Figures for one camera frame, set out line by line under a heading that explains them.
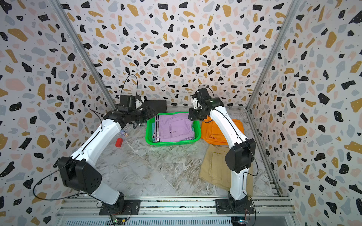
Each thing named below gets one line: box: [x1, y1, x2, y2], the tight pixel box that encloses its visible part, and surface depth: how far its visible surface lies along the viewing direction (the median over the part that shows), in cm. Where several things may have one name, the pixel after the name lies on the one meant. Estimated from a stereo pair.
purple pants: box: [153, 113, 195, 143], surface depth 102 cm
